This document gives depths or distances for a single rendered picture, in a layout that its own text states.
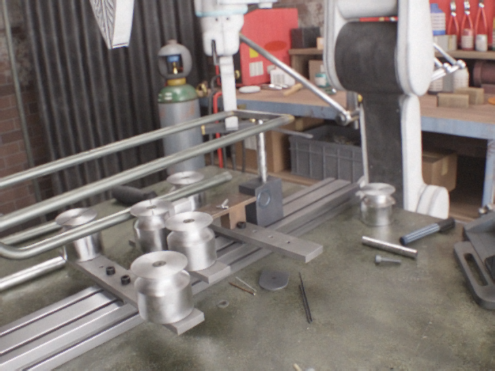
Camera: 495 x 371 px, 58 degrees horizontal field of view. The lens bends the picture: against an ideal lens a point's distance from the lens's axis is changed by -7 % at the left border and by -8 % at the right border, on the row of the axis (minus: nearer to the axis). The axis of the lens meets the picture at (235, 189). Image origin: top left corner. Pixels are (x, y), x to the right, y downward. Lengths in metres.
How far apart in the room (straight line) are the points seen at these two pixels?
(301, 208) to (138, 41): 2.58
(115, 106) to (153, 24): 0.59
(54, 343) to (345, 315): 0.28
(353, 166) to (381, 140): 0.92
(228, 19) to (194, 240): 0.42
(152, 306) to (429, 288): 0.30
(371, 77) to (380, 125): 0.14
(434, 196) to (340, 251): 0.60
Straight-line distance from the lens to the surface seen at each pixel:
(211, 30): 0.79
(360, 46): 1.00
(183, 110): 2.34
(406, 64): 0.96
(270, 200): 0.61
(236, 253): 0.57
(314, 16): 2.95
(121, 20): 0.51
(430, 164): 1.86
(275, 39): 2.75
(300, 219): 0.65
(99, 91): 3.06
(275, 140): 2.25
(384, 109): 1.08
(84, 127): 3.01
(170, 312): 0.42
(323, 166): 2.12
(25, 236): 0.77
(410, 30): 0.96
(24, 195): 3.35
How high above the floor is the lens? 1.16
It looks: 19 degrees down
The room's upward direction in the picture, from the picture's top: 5 degrees counter-clockwise
